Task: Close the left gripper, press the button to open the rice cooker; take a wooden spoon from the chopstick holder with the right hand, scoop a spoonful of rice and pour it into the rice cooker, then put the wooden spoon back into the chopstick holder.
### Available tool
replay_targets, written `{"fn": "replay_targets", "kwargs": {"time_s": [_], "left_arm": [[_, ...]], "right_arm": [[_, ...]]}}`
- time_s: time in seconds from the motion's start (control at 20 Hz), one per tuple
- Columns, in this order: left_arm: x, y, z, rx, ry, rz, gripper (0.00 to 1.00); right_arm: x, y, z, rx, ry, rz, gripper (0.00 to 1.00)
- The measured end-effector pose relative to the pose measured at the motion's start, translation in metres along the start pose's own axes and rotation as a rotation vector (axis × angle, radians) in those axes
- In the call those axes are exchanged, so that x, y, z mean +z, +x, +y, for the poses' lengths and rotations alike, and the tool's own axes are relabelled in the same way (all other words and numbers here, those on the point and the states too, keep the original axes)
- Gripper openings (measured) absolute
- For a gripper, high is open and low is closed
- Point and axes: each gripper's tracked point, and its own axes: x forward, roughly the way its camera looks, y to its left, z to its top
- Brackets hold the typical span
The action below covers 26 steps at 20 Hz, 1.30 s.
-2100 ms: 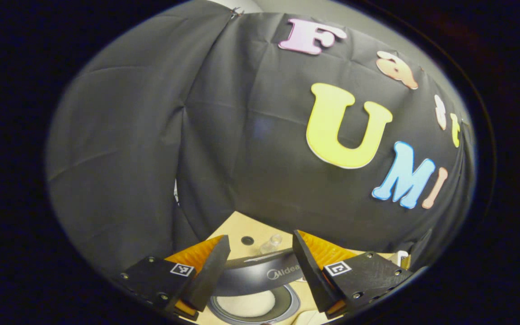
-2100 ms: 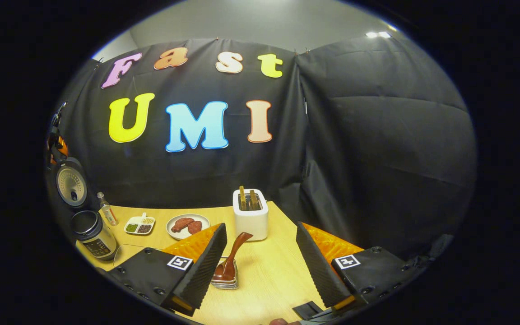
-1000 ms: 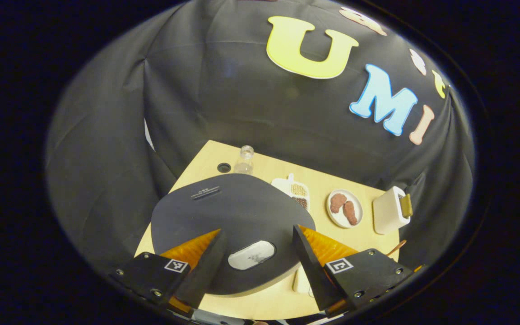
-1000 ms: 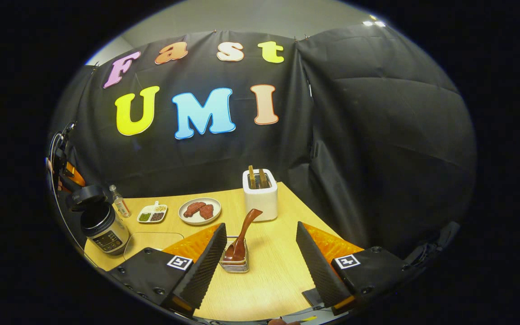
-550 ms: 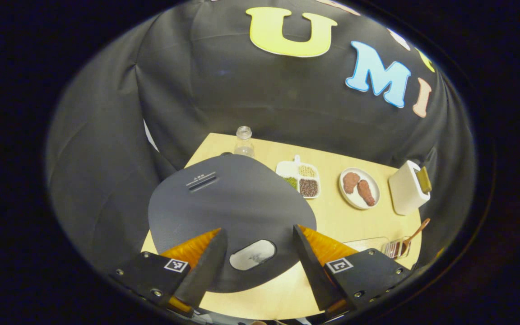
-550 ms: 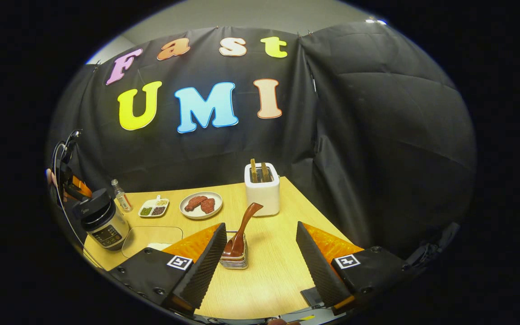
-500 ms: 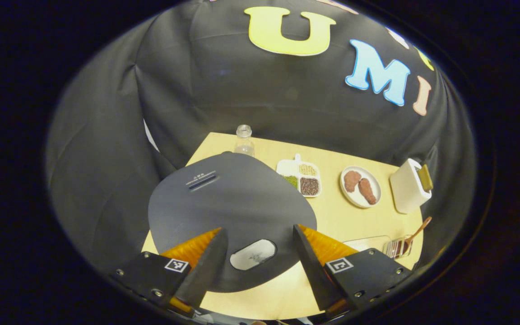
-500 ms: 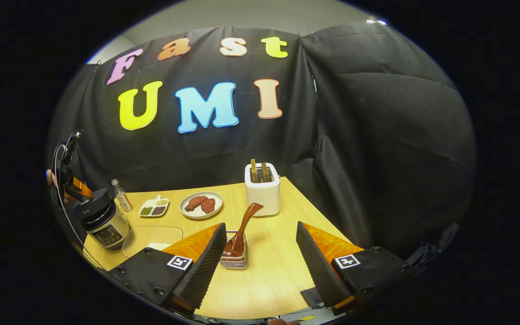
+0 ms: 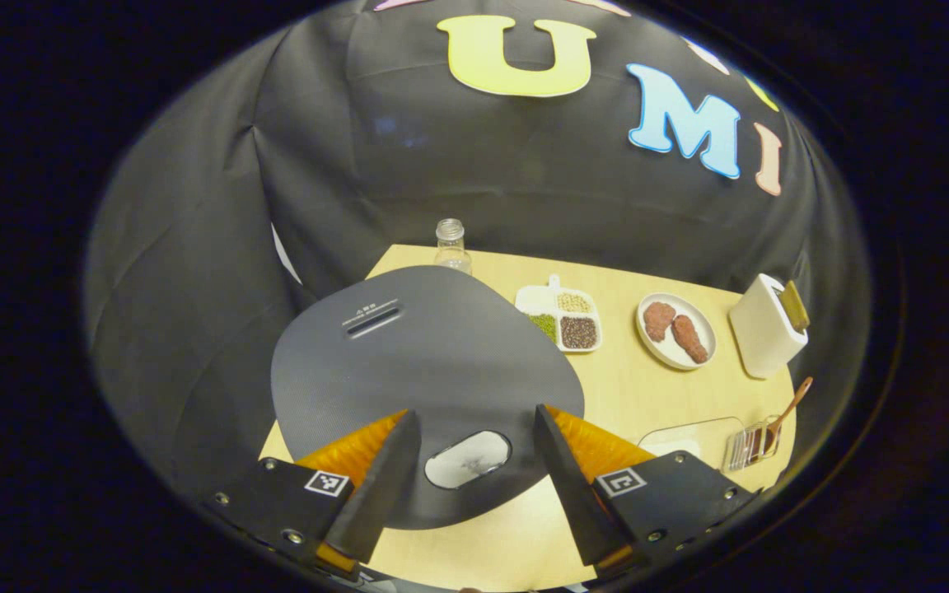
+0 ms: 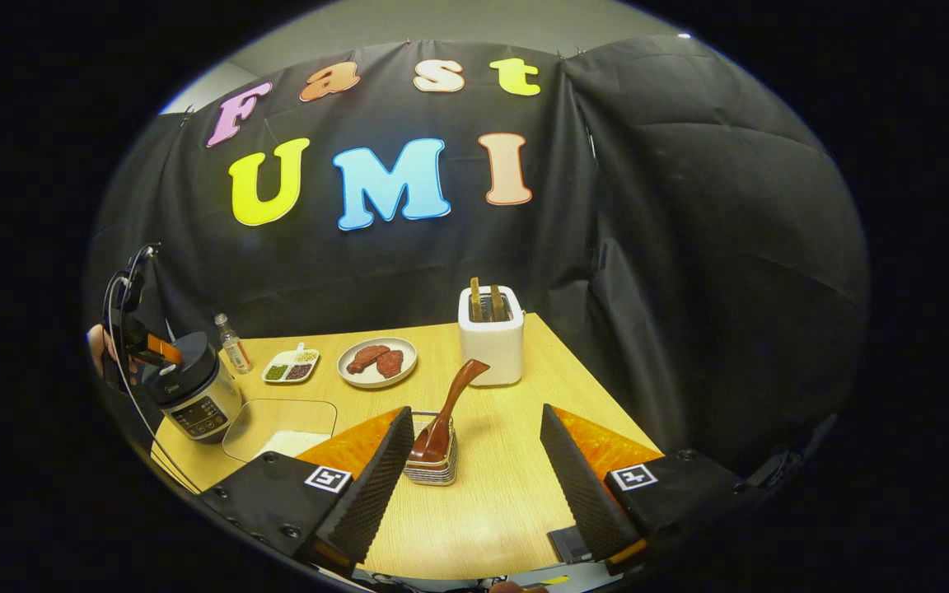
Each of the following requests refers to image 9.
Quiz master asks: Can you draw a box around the clear plastic bottle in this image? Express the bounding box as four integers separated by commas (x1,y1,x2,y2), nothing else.
433,218,473,275

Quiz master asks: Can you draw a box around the white divided grain dish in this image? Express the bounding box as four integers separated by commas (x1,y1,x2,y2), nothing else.
514,274,604,354

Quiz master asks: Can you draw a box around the white toaster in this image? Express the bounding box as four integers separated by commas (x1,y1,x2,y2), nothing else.
728,273,811,380

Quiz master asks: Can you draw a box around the clear plastic container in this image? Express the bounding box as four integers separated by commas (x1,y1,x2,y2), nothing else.
638,416,746,474

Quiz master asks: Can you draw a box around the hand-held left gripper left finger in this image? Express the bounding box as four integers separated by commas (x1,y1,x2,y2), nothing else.
203,409,423,577

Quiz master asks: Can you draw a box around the clear chopstick holder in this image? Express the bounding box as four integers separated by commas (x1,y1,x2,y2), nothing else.
726,416,783,472

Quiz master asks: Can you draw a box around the round white plate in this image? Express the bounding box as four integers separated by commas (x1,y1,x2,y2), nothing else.
635,292,718,371

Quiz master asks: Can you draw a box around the dark grey rice cooker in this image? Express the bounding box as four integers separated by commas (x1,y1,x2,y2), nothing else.
270,264,587,530

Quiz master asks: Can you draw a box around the brown wooden spoon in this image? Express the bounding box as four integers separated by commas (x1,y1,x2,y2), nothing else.
759,376,815,455

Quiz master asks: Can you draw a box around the red-brown meat piece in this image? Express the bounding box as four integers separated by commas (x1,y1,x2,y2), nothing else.
643,301,678,343
671,314,709,364

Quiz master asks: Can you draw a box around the brown bread slice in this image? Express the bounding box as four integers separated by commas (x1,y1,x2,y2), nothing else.
778,280,811,333

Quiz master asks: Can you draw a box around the black backdrop cloth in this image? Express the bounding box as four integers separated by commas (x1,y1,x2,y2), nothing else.
83,0,871,503

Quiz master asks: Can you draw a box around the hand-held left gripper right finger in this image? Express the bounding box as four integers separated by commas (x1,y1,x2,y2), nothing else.
534,404,760,577

